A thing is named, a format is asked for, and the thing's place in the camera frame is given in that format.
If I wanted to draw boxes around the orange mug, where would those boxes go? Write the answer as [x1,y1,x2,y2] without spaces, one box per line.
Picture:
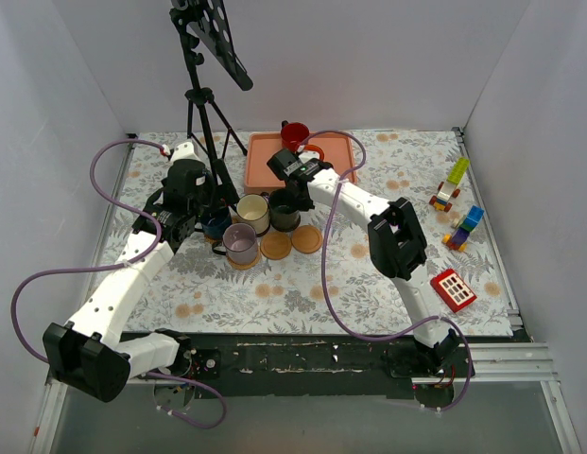
[302,144,324,161]

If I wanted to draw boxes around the cream enamel mug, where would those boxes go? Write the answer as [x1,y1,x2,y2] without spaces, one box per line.
[233,194,270,237]

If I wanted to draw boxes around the dark blue mug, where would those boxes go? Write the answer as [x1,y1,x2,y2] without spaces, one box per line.
[199,207,232,240]

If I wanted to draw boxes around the red mug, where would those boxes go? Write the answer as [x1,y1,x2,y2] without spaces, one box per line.
[280,120,310,152]

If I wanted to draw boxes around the dark green mug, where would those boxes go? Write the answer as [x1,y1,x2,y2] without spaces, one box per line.
[268,188,301,233]

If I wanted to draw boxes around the grey lilac mug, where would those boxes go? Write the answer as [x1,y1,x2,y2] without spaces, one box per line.
[212,222,259,266]

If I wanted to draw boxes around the light wooden coaster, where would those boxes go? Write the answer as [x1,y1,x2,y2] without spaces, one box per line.
[260,231,292,260]
[291,225,323,254]

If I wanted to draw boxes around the woven cork coaster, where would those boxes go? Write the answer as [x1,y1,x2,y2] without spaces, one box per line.
[226,251,262,271]

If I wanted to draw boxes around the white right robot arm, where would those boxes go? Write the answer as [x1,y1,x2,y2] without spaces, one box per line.
[268,148,459,376]

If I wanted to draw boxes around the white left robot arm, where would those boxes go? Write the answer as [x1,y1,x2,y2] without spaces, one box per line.
[43,141,216,402]

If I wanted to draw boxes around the pink serving tray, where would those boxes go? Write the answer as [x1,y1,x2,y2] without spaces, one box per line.
[243,132,355,194]

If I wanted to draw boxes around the toy brick car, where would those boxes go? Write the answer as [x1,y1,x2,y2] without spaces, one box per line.
[429,157,470,212]

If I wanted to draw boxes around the black music stand tripod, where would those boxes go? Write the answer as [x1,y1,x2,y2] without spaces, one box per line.
[167,0,254,200]

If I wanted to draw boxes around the blue green toy bricks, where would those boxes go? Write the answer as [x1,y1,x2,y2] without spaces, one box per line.
[442,205,485,252]

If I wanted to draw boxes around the red toy brick window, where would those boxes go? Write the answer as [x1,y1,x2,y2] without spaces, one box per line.
[430,269,477,313]

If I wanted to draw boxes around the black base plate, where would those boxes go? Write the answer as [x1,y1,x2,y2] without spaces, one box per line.
[132,329,528,406]

